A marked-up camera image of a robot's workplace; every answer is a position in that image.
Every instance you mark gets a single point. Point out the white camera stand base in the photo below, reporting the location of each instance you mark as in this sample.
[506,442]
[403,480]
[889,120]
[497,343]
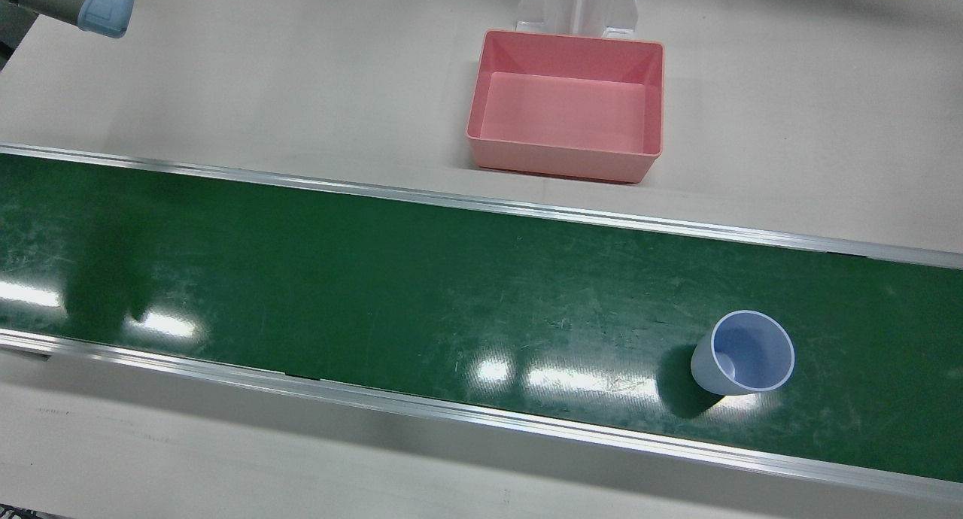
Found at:
[575,4]

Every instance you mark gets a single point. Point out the aluminium conveyor side rail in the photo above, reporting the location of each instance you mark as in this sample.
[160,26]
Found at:
[451,417]
[527,210]

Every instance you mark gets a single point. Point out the green conveyor belt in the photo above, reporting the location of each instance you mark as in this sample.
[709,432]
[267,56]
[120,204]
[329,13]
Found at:
[451,301]

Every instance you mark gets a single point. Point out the pink plastic box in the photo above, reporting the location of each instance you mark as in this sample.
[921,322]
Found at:
[564,113]

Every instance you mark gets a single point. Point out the light blue plastic cup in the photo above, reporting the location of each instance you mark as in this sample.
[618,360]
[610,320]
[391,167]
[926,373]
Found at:
[745,353]

